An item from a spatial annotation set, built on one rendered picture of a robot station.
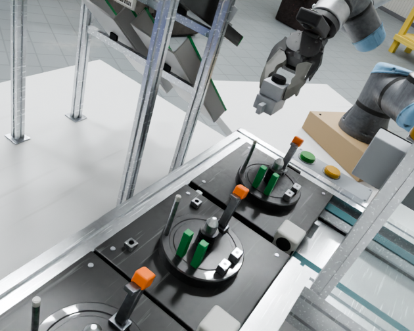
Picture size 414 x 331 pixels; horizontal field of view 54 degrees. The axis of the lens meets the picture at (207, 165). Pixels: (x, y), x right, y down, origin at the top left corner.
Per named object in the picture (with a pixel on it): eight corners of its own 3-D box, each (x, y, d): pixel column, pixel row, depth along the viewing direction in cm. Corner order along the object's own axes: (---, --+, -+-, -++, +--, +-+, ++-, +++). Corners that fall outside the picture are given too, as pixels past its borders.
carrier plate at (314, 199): (243, 147, 99) (246, 140, 98) (330, 201, 92) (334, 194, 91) (187, 188, 81) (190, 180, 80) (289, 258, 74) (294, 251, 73)
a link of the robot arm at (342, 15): (353, 1, 83) (317, -12, 86) (342, 17, 82) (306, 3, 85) (347, 26, 90) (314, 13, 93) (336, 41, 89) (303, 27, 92)
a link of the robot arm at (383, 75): (380, 100, 132) (402, 61, 125) (404, 119, 121) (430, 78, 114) (350, 93, 128) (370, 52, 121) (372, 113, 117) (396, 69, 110)
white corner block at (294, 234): (278, 232, 79) (286, 217, 76) (298, 245, 77) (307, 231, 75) (268, 244, 75) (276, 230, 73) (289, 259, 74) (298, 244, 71)
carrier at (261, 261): (183, 190, 80) (200, 140, 73) (286, 263, 73) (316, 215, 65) (91, 257, 62) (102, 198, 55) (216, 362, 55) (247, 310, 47)
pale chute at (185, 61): (179, 96, 103) (190, 83, 103) (214, 123, 97) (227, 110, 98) (129, 23, 78) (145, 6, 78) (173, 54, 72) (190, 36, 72)
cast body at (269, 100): (265, 99, 87) (276, 69, 83) (282, 108, 86) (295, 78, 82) (247, 109, 80) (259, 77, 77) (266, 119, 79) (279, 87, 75)
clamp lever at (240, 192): (219, 220, 70) (240, 183, 68) (229, 226, 69) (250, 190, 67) (211, 224, 66) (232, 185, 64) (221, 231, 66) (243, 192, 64)
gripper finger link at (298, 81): (296, 114, 84) (310, 78, 86) (298, 100, 78) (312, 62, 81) (282, 110, 85) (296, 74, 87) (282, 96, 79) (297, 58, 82)
